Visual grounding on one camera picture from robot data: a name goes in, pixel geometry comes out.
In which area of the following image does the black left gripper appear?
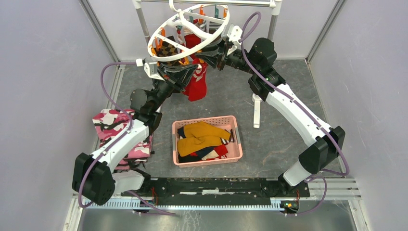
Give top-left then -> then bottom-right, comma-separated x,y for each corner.
150,63 -> 198,111

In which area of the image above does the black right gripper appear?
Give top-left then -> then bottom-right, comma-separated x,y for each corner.
195,38 -> 258,76

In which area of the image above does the red white patterned sock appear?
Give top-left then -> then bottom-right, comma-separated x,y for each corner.
182,74 -> 207,102

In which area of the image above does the yellow cloth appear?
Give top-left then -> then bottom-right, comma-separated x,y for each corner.
177,121 -> 235,157

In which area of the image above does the red cloth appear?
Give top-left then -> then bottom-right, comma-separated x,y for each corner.
191,63 -> 207,95

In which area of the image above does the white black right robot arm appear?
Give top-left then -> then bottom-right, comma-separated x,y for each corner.
196,38 -> 349,196

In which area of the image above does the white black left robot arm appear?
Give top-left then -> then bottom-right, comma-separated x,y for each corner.
72,64 -> 201,208

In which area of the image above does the white round clip hanger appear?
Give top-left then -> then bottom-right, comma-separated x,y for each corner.
147,0 -> 231,63

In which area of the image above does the orange clothes clip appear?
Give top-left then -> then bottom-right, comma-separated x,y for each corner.
151,27 -> 166,56

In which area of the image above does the red white santa sock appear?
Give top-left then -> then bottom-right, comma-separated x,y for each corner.
183,27 -> 202,49

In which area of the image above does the argyle brown yellow sock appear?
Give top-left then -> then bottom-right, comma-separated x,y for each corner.
155,41 -> 181,66

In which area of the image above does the white metal drying rack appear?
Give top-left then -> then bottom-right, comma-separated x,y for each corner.
130,8 -> 286,132

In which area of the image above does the pink camouflage folded cloth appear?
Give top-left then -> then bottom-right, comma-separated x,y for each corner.
92,109 -> 154,173

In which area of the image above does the pink perforated plastic basket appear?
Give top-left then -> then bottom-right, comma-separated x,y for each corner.
172,115 -> 243,168

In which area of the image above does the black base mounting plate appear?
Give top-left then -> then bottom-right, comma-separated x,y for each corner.
135,178 -> 310,205

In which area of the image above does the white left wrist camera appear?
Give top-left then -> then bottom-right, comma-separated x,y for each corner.
135,57 -> 164,81

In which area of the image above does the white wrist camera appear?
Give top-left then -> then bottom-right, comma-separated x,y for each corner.
135,57 -> 164,81
226,24 -> 242,56

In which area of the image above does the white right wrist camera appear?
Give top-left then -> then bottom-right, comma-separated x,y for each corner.
226,24 -> 242,56

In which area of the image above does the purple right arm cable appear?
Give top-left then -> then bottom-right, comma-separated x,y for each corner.
239,11 -> 351,218

